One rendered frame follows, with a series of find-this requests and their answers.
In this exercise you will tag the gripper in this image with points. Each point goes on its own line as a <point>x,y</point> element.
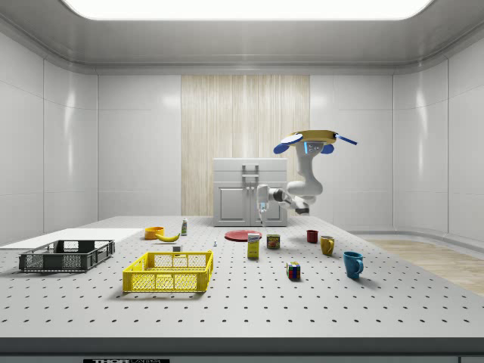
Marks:
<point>262,215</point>

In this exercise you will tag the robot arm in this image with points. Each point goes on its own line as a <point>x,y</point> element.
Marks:
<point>308,174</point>

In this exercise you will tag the flat-sided can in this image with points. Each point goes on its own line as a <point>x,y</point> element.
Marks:
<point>273,242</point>

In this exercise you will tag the white cabinet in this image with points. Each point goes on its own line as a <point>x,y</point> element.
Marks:
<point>234,204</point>

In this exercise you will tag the red plate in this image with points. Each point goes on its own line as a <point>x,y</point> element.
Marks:
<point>238,236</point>

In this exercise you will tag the yellow and white carton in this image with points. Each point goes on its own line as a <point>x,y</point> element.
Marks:
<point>253,247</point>

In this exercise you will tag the red mug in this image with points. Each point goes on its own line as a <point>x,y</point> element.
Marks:
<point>311,237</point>

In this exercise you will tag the puzzle cube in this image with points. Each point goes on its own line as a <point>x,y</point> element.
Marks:
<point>293,271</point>

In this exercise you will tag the yellow mug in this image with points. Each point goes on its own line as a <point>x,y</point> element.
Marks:
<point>326,246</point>

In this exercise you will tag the small white bottle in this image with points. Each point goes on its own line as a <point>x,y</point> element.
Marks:
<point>184,228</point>

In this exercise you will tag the grey cube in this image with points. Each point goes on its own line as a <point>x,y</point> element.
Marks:
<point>177,249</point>

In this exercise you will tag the drone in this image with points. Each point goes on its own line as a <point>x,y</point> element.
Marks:
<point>314,135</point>

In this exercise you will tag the banana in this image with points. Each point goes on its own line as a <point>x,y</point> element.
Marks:
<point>168,238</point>

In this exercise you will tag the blue mug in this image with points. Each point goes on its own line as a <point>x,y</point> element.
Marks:
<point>351,266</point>

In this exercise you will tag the yellow bowl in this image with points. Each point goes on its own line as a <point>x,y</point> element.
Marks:
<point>150,233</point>

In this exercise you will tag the yellow basket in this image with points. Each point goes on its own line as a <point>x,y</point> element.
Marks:
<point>162,281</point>

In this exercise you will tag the white board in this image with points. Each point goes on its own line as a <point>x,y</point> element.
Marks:
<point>75,236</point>

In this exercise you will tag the dark grey basket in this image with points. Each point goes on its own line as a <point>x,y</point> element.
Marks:
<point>56,262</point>

